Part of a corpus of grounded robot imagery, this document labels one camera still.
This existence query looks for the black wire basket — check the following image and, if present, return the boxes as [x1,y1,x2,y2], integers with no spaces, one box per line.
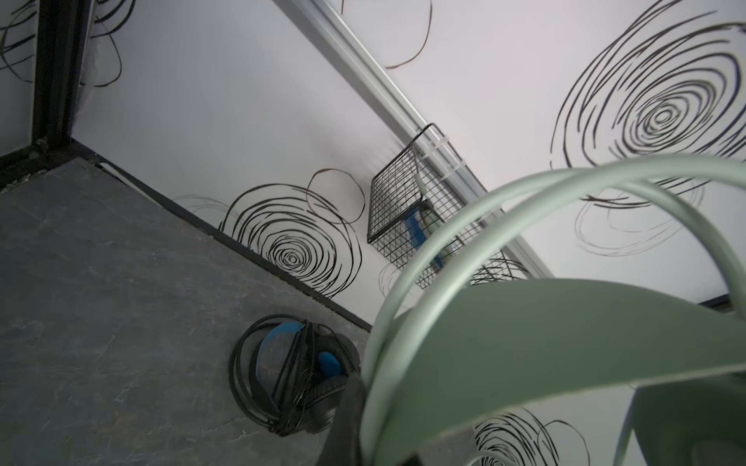
[367,123,530,290]

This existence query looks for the black blue headphones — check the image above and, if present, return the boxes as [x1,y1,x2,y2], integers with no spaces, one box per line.
[228,314,361,437]

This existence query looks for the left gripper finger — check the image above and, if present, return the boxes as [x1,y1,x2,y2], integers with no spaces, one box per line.
[316,374,364,466]

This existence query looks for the mint green headphones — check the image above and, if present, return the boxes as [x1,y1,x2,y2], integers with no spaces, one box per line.
[359,155,745,465]

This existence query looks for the aluminium wall rail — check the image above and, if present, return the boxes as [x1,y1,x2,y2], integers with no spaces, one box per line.
[290,0,555,281]

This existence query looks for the green item in basket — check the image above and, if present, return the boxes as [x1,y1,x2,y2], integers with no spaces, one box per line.
[404,204,453,273]

